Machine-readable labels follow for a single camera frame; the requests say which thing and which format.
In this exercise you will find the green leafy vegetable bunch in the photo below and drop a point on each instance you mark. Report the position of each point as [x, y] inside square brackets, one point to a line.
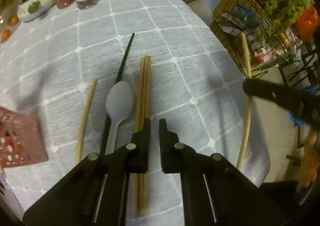
[283, 14]

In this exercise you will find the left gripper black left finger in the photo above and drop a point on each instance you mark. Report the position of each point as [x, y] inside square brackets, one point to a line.
[95, 191]

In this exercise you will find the red plastic bag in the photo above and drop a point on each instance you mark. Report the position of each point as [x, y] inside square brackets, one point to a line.
[305, 26]

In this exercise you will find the clear glass jar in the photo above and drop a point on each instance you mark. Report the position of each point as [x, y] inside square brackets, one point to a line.
[9, 19]

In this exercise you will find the white plastic spoon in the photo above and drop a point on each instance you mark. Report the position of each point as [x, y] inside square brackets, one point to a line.
[119, 105]

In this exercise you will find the black wire rack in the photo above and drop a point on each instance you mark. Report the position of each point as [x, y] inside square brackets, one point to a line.
[231, 17]

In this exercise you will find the person's right hand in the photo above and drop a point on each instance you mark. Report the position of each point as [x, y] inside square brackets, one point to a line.
[310, 161]

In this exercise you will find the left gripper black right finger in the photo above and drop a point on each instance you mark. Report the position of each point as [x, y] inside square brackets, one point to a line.
[216, 193]

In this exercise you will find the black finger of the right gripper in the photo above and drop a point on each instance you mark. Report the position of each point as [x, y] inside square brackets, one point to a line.
[260, 88]

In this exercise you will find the grey checked tablecloth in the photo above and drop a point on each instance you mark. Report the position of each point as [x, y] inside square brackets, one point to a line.
[48, 65]

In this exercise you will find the pink perforated utensil holder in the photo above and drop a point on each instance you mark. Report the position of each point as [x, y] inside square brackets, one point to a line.
[21, 140]

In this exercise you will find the long bamboo chopstick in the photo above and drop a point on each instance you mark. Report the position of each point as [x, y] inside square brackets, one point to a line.
[247, 122]

